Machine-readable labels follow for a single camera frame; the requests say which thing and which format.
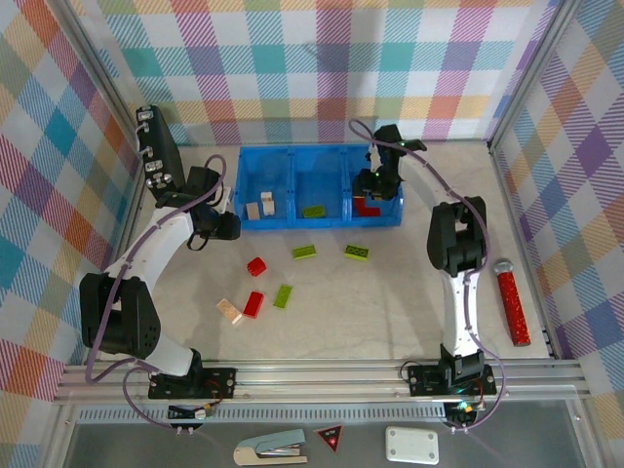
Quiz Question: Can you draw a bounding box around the blue three-compartment bin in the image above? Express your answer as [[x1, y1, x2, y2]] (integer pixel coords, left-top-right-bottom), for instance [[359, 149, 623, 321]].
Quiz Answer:
[[233, 143, 406, 231]]

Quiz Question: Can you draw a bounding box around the black hard case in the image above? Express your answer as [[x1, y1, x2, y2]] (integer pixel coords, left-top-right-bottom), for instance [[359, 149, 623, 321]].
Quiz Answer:
[[134, 103, 192, 204]]

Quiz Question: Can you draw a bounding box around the white rectangular plate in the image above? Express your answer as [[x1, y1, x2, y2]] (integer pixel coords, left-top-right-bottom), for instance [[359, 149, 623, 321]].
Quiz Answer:
[[384, 426, 441, 466]]

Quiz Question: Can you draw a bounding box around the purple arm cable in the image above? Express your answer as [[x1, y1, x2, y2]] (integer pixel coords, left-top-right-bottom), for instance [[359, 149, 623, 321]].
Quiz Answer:
[[348, 118, 511, 433], [85, 154, 228, 433]]

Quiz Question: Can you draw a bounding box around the right cable connector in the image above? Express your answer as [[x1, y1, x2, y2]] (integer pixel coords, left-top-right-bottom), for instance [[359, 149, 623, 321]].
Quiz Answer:
[[446, 399, 482, 425]]

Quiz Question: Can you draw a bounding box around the cable connector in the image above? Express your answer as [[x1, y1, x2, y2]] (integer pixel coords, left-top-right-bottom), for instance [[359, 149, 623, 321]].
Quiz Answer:
[[168, 403, 215, 421], [446, 399, 482, 425]]

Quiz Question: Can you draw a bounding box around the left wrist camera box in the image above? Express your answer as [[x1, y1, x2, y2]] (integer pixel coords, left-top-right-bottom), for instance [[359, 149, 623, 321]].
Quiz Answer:
[[214, 183, 235, 214]]

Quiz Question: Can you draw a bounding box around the left cable connector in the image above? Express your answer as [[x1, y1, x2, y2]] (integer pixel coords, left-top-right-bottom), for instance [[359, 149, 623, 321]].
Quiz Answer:
[[168, 403, 215, 421]]

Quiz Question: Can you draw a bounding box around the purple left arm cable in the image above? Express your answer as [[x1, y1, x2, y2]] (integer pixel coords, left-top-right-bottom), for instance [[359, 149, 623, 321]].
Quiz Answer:
[[85, 154, 228, 433]]

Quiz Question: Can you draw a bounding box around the aluminium front rail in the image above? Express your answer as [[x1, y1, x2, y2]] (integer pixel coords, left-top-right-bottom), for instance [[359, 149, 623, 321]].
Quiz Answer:
[[52, 359, 591, 406]]

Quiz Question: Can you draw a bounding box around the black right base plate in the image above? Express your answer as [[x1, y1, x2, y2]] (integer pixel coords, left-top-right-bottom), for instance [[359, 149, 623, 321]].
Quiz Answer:
[[407, 363, 498, 398]]

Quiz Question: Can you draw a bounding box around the red triangle sign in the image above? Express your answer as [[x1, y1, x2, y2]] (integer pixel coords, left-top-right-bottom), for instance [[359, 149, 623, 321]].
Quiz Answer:
[[313, 423, 344, 453]]

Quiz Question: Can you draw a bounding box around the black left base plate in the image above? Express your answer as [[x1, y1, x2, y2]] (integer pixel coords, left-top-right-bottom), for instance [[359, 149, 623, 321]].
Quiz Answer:
[[147, 366, 239, 402]]

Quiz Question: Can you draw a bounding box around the grey blue stapler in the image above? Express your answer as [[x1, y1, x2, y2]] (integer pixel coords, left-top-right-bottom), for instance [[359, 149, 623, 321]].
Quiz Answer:
[[232, 428, 309, 467]]

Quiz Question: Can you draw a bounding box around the red glitter tube silver cap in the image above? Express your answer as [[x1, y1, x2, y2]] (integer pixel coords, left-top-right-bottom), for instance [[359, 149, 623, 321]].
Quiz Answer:
[[492, 257, 533, 348]]

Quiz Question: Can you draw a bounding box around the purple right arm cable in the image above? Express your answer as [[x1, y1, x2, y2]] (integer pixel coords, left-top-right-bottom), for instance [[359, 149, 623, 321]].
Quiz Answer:
[[348, 118, 511, 433]]

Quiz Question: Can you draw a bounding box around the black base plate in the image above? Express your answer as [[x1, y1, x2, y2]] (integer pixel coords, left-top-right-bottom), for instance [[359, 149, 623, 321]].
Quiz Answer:
[[407, 363, 498, 398], [147, 366, 239, 402]]

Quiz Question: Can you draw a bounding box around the slotted metal strip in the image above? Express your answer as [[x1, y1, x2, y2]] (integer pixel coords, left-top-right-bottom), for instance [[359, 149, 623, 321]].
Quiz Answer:
[[77, 407, 449, 423]]

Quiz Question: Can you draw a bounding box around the aluminium frame post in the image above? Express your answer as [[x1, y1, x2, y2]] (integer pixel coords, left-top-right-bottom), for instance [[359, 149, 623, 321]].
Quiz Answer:
[[485, 0, 586, 152], [46, 0, 147, 147]]

